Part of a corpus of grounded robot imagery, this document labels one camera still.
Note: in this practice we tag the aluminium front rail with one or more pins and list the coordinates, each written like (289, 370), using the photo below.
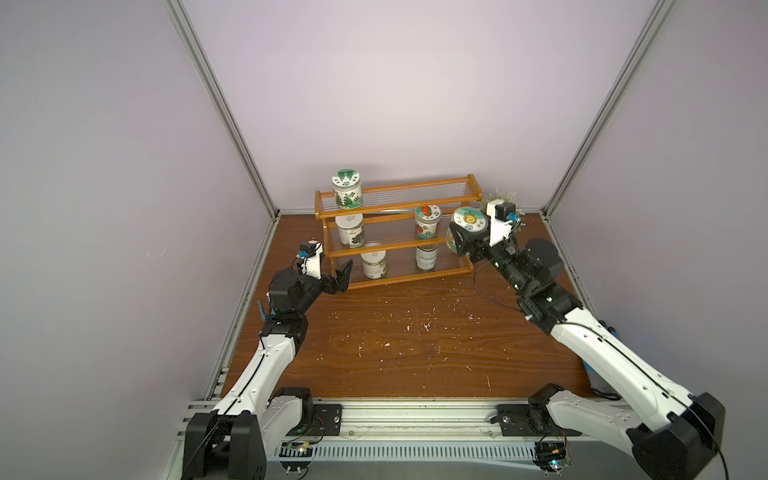
(459, 430)

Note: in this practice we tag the potted green plant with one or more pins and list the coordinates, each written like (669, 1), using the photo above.
(510, 198)

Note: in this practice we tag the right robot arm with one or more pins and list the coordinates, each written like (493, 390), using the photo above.
(669, 432)

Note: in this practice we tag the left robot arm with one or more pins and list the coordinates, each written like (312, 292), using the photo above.
(249, 423)

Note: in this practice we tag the right controller board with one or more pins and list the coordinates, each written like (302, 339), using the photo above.
(551, 457)

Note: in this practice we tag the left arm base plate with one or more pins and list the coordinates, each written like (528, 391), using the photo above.
(324, 420)

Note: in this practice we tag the aluminium corner post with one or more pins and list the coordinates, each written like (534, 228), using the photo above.
(186, 31)
(652, 27)

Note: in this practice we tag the jar with green leaf lid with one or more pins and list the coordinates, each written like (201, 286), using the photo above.
(347, 188)

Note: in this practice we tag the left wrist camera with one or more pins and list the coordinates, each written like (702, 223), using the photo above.
(311, 258)

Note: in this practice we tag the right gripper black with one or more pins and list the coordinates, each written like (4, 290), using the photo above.
(480, 245)

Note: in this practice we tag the jar with red strawberry lid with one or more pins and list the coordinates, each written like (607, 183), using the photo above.
(427, 218)

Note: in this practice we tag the blue gardening glove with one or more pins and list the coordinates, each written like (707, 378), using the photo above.
(599, 386)

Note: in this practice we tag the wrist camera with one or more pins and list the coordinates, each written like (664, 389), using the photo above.
(504, 220)
(311, 258)

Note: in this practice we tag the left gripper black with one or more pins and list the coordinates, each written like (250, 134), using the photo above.
(339, 284)

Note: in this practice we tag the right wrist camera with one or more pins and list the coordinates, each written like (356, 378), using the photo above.
(504, 220)

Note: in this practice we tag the jar with sunflower lid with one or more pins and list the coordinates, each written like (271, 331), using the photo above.
(470, 219)

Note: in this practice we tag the jar with plain white lid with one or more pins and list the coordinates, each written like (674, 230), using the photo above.
(351, 230)

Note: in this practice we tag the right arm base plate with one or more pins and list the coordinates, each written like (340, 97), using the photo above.
(524, 420)

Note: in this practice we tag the controller board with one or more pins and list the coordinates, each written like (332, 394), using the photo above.
(295, 458)
(551, 457)

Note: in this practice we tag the wooden three-tier shelf rack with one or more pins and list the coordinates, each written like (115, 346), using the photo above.
(389, 220)

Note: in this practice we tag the left aluminium corner post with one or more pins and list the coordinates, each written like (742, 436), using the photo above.
(186, 31)

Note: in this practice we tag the right aluminium corner post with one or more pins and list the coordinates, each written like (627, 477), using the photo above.
(652, 27)

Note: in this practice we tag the blue garden hand rake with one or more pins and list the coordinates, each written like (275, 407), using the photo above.
(261, 311)

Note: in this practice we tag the left controller board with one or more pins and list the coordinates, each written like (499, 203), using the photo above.
(295, 458)

